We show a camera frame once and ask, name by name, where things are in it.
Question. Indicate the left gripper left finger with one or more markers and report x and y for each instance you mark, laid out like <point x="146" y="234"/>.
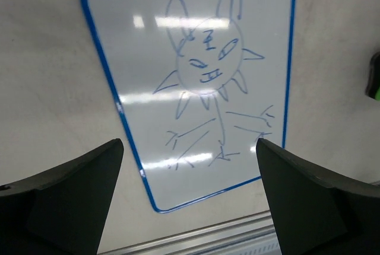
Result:
<point x="62" y="210"/>

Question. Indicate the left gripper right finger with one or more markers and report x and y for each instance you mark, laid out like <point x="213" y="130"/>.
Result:
<point x="316" y="210"/>

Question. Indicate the green whiteboard eraser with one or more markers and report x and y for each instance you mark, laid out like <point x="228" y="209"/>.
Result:
<point x="372" y="88"/>

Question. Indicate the blue framed small whiteboard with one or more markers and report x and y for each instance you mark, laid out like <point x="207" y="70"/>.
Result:
<point x="196" y="83"/>

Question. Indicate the aluminium mounting rail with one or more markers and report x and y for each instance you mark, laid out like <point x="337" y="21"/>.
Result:
<point x="254" y="234"/>

